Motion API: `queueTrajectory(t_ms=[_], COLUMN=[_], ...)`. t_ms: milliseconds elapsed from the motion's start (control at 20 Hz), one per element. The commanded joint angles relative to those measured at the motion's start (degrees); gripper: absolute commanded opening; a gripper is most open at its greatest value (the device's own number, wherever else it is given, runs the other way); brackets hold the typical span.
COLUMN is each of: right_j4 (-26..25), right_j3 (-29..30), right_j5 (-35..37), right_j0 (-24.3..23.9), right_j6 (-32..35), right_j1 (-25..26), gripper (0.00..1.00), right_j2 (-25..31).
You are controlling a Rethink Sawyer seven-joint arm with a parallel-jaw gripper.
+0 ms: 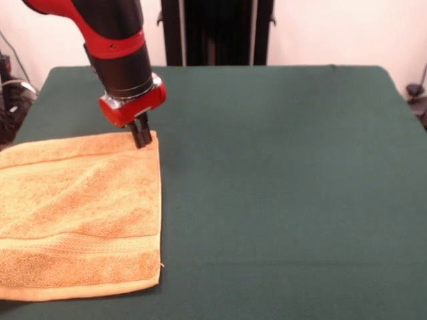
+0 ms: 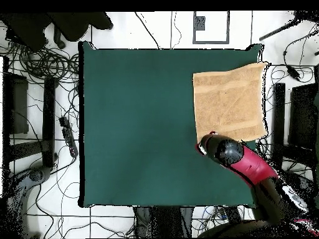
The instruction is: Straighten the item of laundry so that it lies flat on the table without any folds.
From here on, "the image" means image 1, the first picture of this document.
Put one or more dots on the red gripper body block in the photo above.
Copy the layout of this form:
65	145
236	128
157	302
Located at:
136	106

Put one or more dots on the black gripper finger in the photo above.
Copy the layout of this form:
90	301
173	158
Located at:
138	140
146	131

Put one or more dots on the tan terry towel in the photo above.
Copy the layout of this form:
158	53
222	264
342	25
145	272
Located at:
83	206

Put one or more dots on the dark green table cloth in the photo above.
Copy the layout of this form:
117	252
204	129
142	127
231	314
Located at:
283	183

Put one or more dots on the small black round object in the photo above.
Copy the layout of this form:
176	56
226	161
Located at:
413	90

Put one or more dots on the black floor object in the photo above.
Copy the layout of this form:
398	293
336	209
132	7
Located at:
423	116

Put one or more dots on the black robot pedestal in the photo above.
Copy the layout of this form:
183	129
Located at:
217	33

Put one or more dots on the black power strip red switch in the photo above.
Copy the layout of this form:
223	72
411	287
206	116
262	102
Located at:
5	63

